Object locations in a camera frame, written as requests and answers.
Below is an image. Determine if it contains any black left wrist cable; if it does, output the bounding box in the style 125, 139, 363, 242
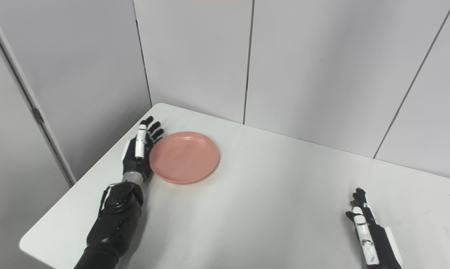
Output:
99, 183, 116, 222

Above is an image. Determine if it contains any pink round plate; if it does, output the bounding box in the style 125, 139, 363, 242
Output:
149, 131, 221, 185

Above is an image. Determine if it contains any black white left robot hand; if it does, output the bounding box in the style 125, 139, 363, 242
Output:
121, 116, 165, 183

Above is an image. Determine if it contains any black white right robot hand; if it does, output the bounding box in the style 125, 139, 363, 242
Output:
345, 188, 404, 269

